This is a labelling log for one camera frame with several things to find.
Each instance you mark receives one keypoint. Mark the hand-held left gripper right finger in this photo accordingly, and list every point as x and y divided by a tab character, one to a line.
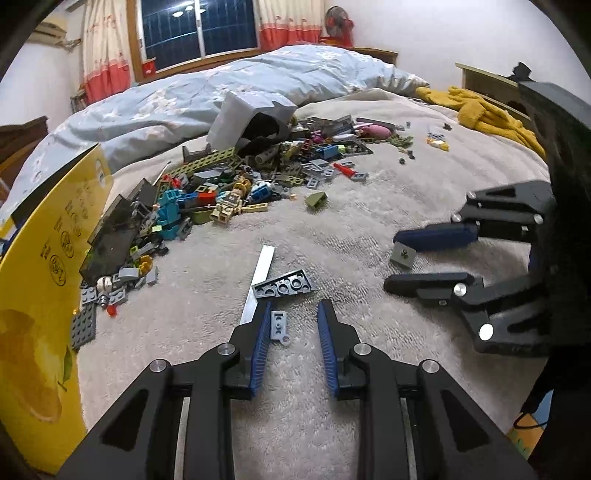
327	350

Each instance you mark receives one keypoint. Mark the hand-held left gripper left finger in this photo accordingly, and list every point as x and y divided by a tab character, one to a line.
261	350

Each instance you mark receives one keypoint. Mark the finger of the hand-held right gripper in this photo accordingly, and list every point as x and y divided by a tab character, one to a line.
434	236
429	281

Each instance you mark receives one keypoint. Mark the small grey square tile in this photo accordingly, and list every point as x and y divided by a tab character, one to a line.
403	256

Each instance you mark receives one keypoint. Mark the olive green slope brick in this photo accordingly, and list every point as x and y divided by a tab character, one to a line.
316	201

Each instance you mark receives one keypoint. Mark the pile of toy bricks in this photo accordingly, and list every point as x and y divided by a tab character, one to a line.
221	194

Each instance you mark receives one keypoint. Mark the yellow cardboard box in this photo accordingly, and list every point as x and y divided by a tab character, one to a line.
37	300

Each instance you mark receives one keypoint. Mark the dark grey wedge plate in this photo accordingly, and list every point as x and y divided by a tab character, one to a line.
284	284

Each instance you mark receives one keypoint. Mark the long silver strip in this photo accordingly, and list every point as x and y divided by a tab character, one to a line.
262	267

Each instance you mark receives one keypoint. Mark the small yellow and white bricks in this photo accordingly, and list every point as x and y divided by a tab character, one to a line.
437	142

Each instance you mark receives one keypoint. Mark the red toy wrench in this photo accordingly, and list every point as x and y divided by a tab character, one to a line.
348	170

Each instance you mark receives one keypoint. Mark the yellow garment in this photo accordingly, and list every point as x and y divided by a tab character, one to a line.
480	113

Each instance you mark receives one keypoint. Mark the pink toy piece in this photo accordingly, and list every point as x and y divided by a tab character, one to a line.
376	130

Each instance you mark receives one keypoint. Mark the light wooden nightstand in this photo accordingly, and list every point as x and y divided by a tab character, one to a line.
494	85

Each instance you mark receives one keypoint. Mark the red standing fan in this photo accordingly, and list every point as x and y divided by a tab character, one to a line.
339	25

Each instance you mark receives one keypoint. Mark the grey plastic box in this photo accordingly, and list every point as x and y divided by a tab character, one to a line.
231	120

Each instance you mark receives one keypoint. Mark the cream and red curtain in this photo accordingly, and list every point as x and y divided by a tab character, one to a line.
104	50
286	23

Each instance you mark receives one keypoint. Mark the light blue floral duvet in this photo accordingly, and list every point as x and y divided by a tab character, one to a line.
184	97

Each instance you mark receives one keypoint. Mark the small red container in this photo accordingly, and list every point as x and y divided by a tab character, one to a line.
148	68

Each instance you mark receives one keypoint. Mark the window with wooden frame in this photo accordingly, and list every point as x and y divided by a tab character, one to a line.
184	27

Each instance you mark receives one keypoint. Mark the wall air conditioner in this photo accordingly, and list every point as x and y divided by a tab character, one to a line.
48	31

